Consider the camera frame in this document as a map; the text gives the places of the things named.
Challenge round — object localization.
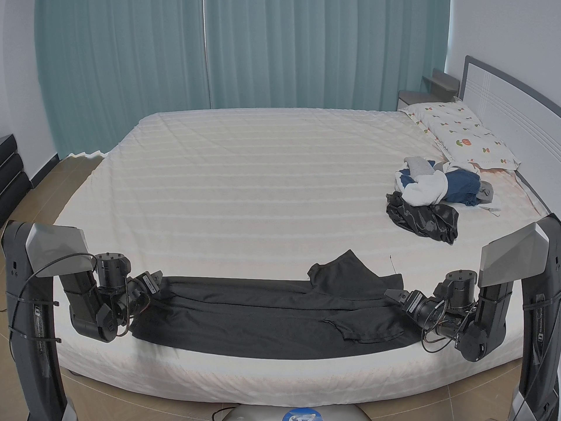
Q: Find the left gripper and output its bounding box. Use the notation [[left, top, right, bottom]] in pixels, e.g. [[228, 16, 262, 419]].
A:
[[131, 271, 164, 300]]

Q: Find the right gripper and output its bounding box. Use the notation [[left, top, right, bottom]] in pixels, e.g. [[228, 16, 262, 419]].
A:
[[396, 291, 439, 330]]

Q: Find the black T-shirt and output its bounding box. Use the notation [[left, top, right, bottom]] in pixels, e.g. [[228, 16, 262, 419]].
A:
[[131, 249, 424, 361]]

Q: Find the pile of clothes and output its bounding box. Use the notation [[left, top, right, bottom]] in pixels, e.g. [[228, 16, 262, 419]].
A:
[[394, 156, 503, 216]]

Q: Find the bed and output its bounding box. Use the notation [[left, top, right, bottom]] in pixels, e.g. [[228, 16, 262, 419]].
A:
[[53, 55, 561, 408]]

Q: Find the black shiny garment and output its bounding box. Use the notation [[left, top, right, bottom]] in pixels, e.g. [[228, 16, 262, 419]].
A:
[[386, 190, 460, 245]]

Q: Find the black chest of drawers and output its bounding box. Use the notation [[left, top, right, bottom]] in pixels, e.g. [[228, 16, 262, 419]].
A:
[[0, 133, 32, 219]]

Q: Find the white printed pillow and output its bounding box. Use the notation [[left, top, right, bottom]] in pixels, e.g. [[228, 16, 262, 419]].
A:
[[399, 99, 522, 170]]

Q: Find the grey bedside table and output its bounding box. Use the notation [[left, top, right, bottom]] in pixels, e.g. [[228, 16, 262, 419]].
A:
[[398, 68, 460, 112]]

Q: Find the blue-green curtain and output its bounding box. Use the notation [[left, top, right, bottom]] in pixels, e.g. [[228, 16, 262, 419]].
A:
[[35, 0, 210, 160], [205, 0, 452, 111]]

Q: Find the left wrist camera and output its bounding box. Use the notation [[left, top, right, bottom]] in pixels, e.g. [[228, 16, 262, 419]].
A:
[[96, 253, 132, 288]]

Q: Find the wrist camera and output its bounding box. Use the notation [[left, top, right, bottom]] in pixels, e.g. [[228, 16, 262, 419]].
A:
[[96, 253, 132, 288], [445, 269, 478, 308]]

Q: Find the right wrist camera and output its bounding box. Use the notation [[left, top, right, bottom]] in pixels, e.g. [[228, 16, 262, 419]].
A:
[[445, 269, 478, 308]]

